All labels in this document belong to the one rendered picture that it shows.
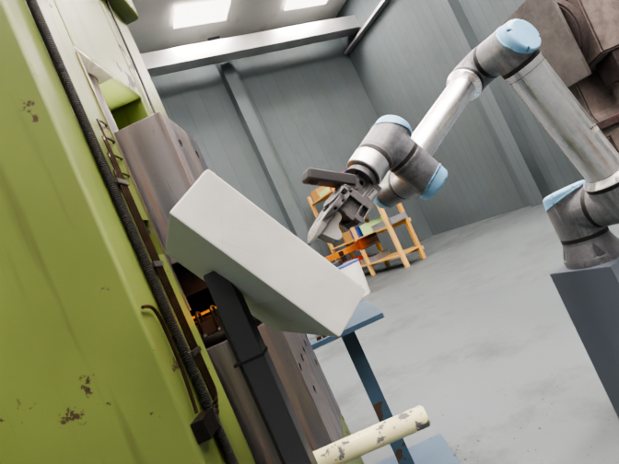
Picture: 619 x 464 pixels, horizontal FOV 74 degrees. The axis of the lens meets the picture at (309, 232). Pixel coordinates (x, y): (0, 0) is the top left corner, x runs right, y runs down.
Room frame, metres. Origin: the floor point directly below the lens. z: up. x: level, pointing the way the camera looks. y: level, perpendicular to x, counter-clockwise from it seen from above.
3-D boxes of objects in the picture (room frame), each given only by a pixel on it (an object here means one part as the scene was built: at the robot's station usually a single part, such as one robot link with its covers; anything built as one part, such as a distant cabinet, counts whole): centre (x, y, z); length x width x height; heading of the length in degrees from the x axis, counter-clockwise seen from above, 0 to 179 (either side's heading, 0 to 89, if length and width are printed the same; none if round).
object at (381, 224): (8.68, -1.08, 1.13); 2.50 x 0.67 x 2.26; 24
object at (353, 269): (6.80, -0.31, 0.29); 0.51 x 0.48 x 0.59; 114
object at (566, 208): (1.46, -0.89, 0.79); 0.17 x 0.15 x 0.18; 25
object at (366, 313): (1.73, 0.03, 0.71); 0.40 x 0.30 x 0.02; 1
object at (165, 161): (1.30, 0.44, 1.36); 0.42 x 0.39 x 0.40; 88
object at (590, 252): (1.47, -0.88, 0.65); 0.19 x 0.19 x 0.10
